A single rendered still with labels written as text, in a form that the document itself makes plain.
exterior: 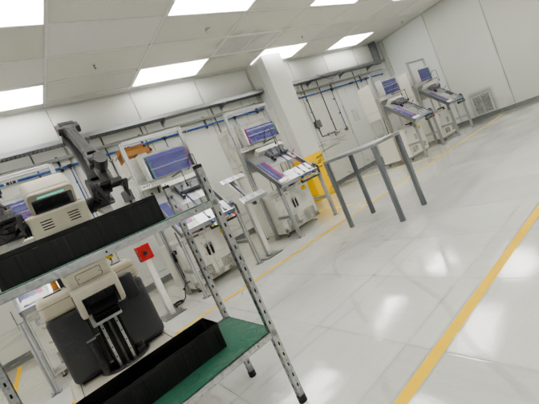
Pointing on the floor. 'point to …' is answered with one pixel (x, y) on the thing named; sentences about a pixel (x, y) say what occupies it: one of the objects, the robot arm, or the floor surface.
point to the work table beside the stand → (381, 174)
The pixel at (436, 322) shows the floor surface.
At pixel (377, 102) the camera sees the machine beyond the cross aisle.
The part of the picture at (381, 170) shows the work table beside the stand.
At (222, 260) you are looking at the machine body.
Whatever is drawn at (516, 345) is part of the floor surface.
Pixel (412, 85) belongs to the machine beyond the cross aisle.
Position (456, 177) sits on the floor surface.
